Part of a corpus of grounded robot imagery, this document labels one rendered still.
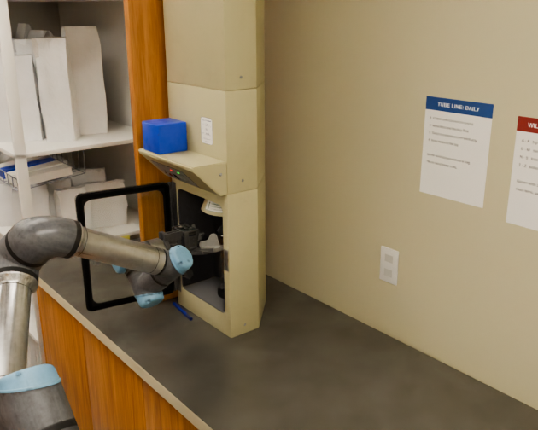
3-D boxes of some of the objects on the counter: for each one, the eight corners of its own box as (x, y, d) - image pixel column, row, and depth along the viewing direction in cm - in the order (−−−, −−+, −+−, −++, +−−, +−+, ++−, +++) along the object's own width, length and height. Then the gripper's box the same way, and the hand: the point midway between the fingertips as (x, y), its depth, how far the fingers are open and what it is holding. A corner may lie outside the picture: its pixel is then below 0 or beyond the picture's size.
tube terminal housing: (236, 284, 240) (230, 76, 216) (291, 315, 216) (294, 84, 192) (178, 303, 225) (166, 81, 201) (231, 338, 201) (225, 91, 177)
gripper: (177, 242, 185) (233, 228, 197) (145, 225, 199) (199, 212, 211) (178, 270, 188) (233, 253, 200) (147, 251, 202) (200, 237, 214)
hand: (216, 241), depth 206 cm, fingers open, 14 cm apart
